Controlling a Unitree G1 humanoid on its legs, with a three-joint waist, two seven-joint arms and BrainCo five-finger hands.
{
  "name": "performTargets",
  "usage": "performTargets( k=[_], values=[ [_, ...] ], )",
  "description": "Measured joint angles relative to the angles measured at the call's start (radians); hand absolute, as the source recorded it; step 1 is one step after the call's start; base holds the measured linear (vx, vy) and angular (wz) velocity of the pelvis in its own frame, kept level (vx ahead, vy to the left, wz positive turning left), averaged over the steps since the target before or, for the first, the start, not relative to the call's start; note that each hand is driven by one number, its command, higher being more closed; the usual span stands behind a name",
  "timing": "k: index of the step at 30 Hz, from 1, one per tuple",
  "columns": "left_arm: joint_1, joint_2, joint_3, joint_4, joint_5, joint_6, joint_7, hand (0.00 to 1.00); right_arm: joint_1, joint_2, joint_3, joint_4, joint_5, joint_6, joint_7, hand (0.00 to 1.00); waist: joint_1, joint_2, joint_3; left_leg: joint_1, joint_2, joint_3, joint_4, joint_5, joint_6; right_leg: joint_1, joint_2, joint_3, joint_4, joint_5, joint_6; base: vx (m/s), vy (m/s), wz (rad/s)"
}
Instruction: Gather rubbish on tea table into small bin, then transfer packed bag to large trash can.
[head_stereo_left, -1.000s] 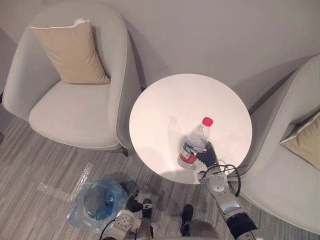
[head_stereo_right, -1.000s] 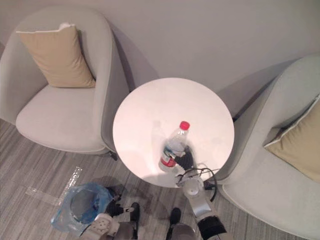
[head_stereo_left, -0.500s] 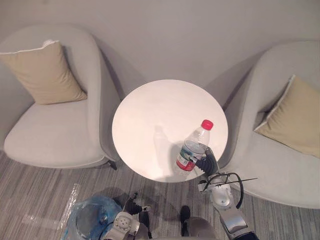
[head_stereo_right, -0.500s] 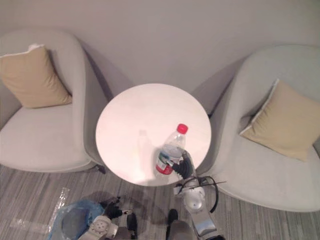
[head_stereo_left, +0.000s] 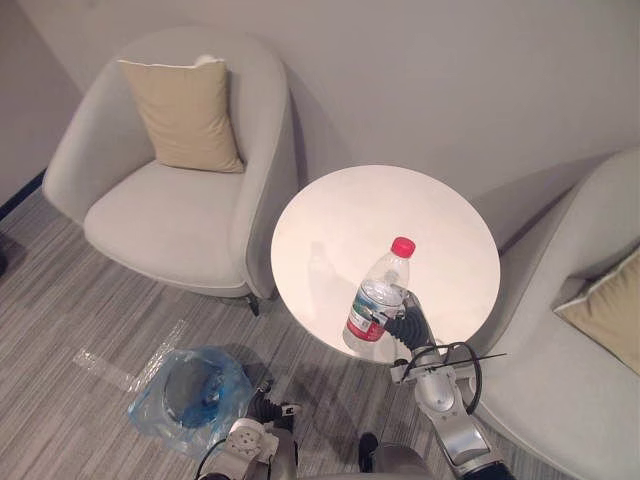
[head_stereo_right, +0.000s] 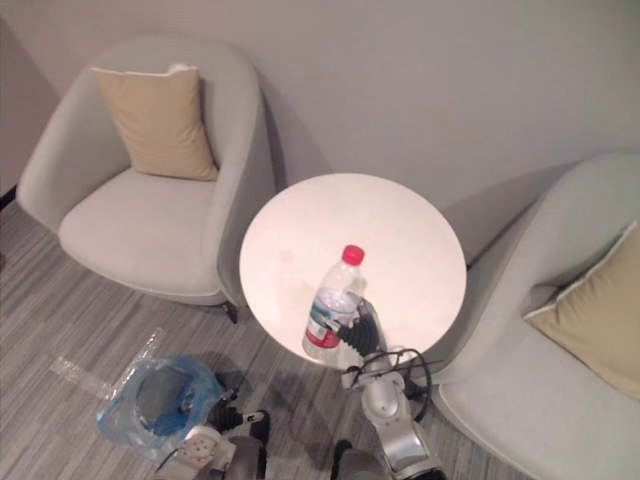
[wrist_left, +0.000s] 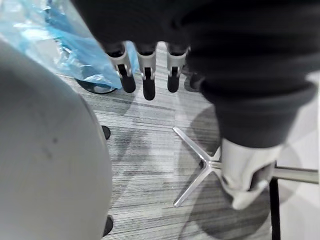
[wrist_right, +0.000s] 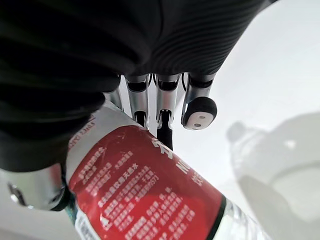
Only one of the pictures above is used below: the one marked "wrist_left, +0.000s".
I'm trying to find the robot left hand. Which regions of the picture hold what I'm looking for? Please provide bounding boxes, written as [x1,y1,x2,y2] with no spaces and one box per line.
[69,0,320,211]

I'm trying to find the blue plastic rubbish bag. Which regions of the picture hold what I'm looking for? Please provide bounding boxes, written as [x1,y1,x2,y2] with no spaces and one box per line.
[0,0,137,90]

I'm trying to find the chrome star chair base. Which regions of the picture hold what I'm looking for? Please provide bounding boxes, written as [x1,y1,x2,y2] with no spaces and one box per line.
[172,126,320,208]

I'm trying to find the grey rounded seat shell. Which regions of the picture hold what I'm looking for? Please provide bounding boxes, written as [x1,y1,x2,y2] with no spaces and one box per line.
[0,37,115,240]

